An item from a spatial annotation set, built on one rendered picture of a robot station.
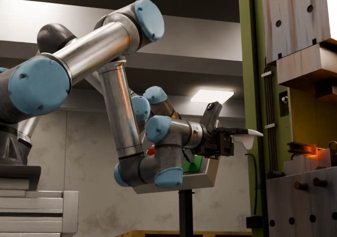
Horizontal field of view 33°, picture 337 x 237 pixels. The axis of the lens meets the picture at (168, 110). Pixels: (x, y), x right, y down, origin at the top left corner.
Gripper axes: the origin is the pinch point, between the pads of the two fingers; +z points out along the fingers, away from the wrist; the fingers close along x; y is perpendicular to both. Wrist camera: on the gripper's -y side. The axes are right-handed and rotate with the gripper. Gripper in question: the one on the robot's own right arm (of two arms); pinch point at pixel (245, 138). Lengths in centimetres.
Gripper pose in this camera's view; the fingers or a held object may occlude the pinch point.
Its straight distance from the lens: 176.2
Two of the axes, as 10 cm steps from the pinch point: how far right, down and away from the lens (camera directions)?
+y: 0.1, 9.6, -2.9
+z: 8.0, 1.7, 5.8
